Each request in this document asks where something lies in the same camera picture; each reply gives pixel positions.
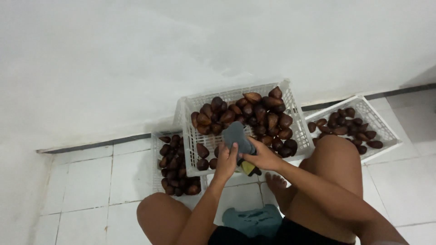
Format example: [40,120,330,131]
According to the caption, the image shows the person's left hand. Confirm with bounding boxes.
[213,141,240,182]

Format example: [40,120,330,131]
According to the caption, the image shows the dark salak heap, small crate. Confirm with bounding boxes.
[158,135,202,197]

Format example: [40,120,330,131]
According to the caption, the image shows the sparse layer of brown salak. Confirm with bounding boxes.
[307,107,384,155]

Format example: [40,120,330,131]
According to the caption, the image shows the person's right hand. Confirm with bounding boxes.
[238,136,284,172]

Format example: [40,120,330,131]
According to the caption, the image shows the person's left leg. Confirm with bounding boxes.
[136,192,218,245]

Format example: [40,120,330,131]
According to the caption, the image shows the black shorts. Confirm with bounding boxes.
[208,217,355,245]

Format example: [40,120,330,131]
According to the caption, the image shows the person's right leg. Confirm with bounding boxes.
[265,135,364,244]

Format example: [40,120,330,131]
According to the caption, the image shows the teal shirt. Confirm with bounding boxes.
[222,204,283,238]

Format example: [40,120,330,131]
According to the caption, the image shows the large white plastic crate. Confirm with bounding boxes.
[176,79,315,178]

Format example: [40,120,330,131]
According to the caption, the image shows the small white plastic crate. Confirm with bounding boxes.
[151,131,208,198]

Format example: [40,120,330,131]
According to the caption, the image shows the large heap of brown salak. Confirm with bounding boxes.
[191,86,298,171]

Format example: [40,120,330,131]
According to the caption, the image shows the grey glove with yellow cuff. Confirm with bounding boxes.
[222,121,262,177]

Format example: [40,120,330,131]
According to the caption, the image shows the wide white plastic crate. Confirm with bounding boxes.
[302,95,403,164]

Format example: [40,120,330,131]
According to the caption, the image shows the person's leg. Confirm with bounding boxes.
[136,192,218,245]
[265,135,364,244]

